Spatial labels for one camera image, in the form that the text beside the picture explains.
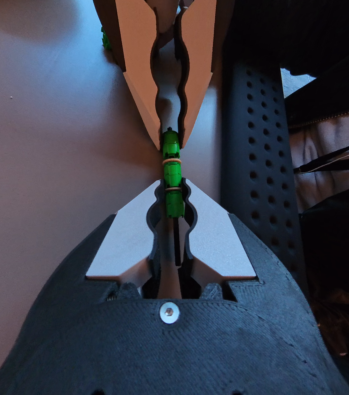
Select green curved brick piece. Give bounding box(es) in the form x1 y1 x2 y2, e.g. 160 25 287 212
101 26 113 50

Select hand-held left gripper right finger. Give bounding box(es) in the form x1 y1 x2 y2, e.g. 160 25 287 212
179 177 258 289

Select black strap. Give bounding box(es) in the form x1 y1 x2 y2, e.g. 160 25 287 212
293 134 349 174

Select person's grey shirt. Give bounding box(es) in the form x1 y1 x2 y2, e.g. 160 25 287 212
289 106 349 213

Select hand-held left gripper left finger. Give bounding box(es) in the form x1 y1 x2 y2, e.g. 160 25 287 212
86 180 165 289

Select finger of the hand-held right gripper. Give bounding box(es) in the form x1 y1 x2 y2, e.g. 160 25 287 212
174 0 218 149
116 0 163 152

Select thin white cord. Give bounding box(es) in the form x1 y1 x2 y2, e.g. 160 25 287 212
296 151 349 175

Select black perforated rubber mat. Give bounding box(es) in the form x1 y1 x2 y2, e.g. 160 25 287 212
221 40 311 297

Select person's dark jacket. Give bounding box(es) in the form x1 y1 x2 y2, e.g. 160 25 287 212
286 40 349 128

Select grey desk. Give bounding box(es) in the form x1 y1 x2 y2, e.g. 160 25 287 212
0 0 224 395

